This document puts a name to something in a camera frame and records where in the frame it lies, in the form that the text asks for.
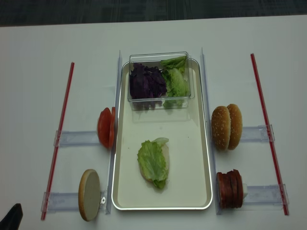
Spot clear meat holder rail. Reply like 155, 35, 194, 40
241, 184, 289, 210

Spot clear sesame bun holder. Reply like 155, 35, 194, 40
240, 125, 275, 142

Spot sesame bun top rear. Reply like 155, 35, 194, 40
227, 104, 243, 150

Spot left red strip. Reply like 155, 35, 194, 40
40, 62, 75, 221

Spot right red strip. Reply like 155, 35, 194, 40
250, 53, 289, 216

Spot white rectangular serving tray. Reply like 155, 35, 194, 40
112, 60, 213, 210

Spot clear left bun holder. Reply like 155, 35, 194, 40
41, 191, 110, 214

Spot red strip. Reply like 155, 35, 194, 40
40, 62, 75, 221
250, 53, 289, 216

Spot standing bun half left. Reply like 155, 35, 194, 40
78, 169, 100, 221

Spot lettuce leaf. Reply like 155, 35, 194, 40
137, 137, 170, 189

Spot shredded purple cabbage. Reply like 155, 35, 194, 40
130, 63, 167, 99

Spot outer tomato end slice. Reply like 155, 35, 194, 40
97, 108, 111, 148

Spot red tomato slice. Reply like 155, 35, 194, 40
109, 107, 116, 149

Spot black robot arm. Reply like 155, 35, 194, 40
0, 203, 23, 230

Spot sesame bun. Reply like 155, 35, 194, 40
211, 106, 231, 151
227, 104, 243, 150

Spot clear tomato holder rail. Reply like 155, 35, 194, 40
54, 130, 100, 148

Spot green lettuce in container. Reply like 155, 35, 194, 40
161, 56, 189, 98

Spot white block behind meat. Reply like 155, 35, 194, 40
242, 183, 248, 198

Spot sesame bun top front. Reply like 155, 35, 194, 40
211, 106, 231, 151

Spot right clear tray rail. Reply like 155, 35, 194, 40
200, 48, 222, 215

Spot stack of meat slices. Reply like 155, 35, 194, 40
216, 169, 244, 209

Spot clear plastic salad container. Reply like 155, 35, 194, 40
128, 51, 194, 110

